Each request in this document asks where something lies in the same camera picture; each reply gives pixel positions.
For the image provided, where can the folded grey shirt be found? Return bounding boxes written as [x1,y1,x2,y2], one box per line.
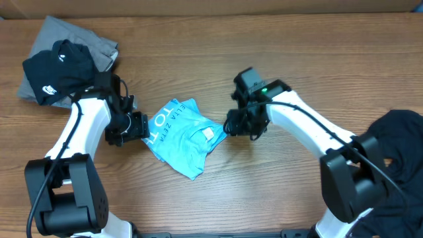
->
[17,16,118,108]

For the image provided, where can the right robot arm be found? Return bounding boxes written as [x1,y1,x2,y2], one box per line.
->
[223,67,390,237]

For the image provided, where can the folded black Nike shirt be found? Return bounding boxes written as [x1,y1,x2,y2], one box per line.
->
[22,40,98,106]

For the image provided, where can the light blue printed t-shirt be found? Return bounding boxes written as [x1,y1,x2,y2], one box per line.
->
[143,99,227,180]

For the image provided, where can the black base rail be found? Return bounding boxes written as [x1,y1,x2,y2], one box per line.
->
[134,229,319,238]

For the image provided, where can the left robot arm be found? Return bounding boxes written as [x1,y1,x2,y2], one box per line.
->
[24,72,149,238]

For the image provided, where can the black garment under blue shirt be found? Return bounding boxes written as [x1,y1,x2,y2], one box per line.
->
[350,110,422,238]

